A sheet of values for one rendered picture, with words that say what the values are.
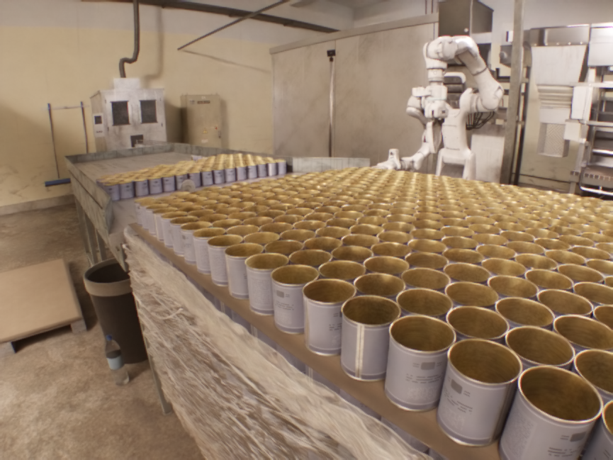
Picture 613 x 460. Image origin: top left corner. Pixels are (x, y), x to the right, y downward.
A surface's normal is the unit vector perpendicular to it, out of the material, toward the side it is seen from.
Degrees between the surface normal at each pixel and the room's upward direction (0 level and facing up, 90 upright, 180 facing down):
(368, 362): 89
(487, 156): 90
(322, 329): 89
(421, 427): 3
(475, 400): 89
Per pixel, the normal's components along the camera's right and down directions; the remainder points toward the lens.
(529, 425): -0.93, 0.12
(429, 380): 0.02, 0.29
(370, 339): -0.19, 0.29
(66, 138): 0.65, 0.24
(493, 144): -0.76, 0.21
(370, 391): -0.03, -0.96
